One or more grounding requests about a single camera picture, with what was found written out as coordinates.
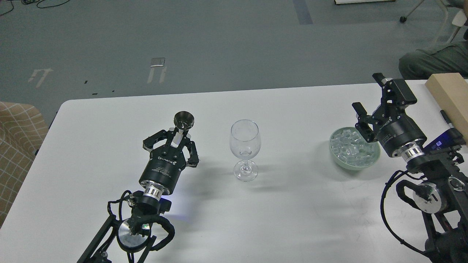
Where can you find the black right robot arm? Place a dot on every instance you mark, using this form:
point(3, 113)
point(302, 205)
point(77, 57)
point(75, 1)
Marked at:
point(432, 183)

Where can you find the clear wine glass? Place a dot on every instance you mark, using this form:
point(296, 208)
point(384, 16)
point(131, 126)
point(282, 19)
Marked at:
point(245, 143)

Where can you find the clear ice cubes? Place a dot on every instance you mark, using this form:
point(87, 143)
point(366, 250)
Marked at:
point(345, 148)

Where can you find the person in dark clothes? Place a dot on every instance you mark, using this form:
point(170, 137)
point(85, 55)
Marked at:
point(447, 58)

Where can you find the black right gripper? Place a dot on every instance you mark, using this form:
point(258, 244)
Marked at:
point(392, 127)

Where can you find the tan checkered chair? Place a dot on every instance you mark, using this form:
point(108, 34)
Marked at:
point(22, 132)

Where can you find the black marker pen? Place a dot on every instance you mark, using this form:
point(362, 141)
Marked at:
point(447, 119)

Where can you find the white office chair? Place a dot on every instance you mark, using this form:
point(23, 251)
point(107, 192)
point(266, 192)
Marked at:
point(433, 22)

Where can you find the green bowl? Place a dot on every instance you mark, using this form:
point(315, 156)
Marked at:
point(338, 160)

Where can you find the steel double jigger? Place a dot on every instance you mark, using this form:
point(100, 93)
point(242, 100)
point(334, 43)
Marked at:
point(183, 121)

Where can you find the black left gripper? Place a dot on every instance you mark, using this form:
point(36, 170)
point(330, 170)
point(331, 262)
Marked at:
point(167, 161)

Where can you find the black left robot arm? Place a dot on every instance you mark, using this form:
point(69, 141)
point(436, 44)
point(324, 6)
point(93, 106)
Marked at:
point(136, 219)

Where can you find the light wooden box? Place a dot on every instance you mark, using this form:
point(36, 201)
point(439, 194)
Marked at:
point(450, 91)

